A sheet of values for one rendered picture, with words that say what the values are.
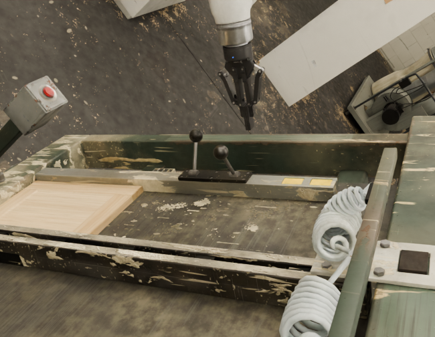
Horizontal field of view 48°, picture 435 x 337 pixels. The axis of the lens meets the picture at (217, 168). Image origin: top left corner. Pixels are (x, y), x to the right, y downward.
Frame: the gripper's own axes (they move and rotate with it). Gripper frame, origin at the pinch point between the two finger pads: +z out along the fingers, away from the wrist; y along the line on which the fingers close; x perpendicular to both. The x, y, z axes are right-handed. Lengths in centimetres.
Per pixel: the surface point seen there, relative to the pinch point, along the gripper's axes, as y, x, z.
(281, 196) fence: -13.1, 17.6, 14.4
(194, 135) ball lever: 11.4, 11.5, 0.6
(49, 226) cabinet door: 43, 40, 14
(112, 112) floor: 153, -130, 46
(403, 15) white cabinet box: -10, -353, 46
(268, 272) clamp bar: -23, 54, 8
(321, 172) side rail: -17.2, -6.3, 20.0
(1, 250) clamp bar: 44, 55, 11
